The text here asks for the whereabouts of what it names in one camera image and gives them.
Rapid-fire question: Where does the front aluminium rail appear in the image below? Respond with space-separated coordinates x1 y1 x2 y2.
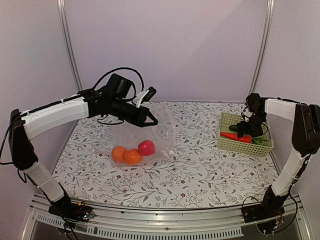
21 193 315 240

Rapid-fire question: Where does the aluminium frame post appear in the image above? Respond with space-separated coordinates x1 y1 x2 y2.
56 0 83 91
248 0 275 94

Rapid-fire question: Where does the right aluminium frame post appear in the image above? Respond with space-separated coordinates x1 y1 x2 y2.
248 0 275 94

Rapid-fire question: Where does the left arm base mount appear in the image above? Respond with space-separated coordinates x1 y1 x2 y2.
47 183 96 223

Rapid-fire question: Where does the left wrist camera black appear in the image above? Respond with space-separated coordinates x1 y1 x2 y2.
131 86 157 108

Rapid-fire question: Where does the orange tangerine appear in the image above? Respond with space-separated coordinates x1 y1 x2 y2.
123 148 143 165
111 146 127 163

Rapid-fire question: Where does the green cucumber toy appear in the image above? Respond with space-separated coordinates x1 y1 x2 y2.
228 124 241 132

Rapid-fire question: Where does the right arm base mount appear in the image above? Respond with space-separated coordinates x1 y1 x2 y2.
241 196 286 223

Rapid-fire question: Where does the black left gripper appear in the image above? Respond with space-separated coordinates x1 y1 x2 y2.
109 97 158 127

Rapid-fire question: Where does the orange tangerine front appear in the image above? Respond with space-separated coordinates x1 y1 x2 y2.
111 146 127 163

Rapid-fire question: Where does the red strawberry toy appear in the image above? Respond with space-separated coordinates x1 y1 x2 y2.
138 140 156 156

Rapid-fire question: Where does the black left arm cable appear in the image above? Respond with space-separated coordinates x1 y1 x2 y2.
92 66 146 101

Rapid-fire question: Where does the clear zip top bag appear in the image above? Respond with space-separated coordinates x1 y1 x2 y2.
94 102 176 167

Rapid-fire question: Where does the red carrot toy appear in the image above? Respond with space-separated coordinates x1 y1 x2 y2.
220 132 252 144

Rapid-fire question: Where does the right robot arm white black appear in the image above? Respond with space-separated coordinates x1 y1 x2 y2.
237 93 320 218

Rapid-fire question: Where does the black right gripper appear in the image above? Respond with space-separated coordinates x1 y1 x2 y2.
237 113 267 139

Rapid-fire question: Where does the left aluminium frame post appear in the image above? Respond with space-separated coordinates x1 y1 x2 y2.
56 0 83 91

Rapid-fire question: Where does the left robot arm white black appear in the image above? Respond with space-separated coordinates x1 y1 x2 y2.
4 71 158 217

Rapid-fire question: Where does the floral pattern table mat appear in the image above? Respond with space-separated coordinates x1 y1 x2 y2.
53 102 278 209

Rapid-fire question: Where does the green leafy vegetable toy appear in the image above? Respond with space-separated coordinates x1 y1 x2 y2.
251 136 269 146

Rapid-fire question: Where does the beige perforated plastic basket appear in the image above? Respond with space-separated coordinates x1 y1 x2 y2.
218 112 274 157

